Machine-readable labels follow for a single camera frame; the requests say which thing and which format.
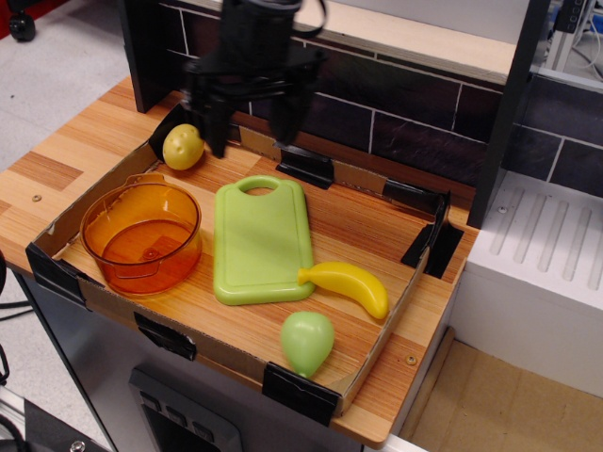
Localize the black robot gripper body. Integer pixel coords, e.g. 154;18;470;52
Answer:
185;1;326;111

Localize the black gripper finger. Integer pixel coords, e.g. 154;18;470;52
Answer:
198;96;235;158
269;91;311;145

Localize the yellow plastic toy banana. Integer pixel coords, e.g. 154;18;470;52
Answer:
297;262;389;320

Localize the orange transparent plastic pot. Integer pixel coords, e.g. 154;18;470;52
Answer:
80;173;203;296

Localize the cardboard fence with black tape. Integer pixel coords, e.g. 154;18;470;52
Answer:
26;106;476;443

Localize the yellow plastic toy potato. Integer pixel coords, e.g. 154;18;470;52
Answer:
162;123;204;170

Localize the green plastic cutting board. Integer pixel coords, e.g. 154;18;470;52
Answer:
213;175;315;306

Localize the black caster wheel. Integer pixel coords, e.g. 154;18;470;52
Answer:
8;11;36;42

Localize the green plastic toy pear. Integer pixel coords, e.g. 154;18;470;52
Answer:
281;312;334;378

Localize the white toy sink drainboard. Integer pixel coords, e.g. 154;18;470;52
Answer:
450;171;602;396

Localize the grey toy oven front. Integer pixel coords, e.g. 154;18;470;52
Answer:
129;368;243;451

